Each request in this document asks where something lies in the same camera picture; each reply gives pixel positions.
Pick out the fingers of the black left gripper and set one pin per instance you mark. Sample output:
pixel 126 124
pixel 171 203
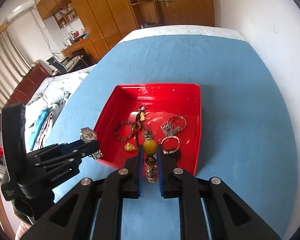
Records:
pixel 58 153

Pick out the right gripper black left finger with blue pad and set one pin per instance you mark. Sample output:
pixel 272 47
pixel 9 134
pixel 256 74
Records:
pixel 109 193

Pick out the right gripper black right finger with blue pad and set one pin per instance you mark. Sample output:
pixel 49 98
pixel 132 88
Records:
pixel 176 182

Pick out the silver wrist watch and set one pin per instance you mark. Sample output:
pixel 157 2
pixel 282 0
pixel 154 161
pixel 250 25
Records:
pixel 88 135

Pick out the left hand in black glove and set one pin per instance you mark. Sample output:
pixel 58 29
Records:
pixel 30 210

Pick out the silver bangle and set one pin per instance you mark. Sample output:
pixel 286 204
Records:
pixel 170 144

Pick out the gold pendant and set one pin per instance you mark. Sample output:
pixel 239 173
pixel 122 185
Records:
pixel 129 147

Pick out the white floral quilt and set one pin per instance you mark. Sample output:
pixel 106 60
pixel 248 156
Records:
pixel 46 104

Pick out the red plastic tray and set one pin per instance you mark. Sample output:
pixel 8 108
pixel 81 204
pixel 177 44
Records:
pixel 170 109

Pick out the dark red wooden headboard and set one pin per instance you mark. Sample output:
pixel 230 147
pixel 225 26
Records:
pixel 26 88

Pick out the black office chair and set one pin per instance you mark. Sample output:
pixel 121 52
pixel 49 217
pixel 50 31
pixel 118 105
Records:
pixel 60 67

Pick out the beige curtain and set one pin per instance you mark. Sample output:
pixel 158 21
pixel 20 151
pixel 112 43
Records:
pixel 13 67

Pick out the wooden desk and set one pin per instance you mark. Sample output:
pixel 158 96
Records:
pixel 92 51

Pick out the wooden wardrobe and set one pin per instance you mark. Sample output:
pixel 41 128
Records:
pixel 112 20

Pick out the white air conditioner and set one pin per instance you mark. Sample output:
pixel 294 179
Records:
pixel 20 9

